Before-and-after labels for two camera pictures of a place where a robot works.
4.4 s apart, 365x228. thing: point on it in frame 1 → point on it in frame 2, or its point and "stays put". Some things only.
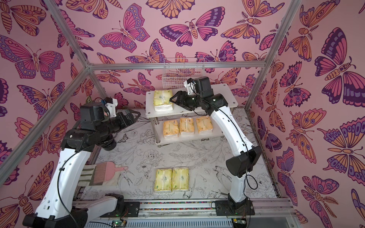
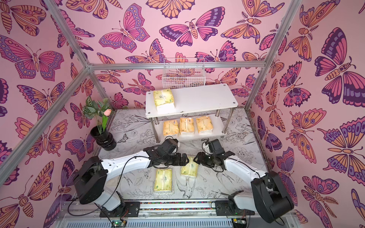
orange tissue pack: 171,128 stays put
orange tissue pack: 187,126 stays put
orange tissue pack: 204,123 stays put
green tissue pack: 163,179 stays put
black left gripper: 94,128 → 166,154
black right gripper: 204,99 → 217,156
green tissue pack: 161,99 stays put
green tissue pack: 180,178 → 190,170
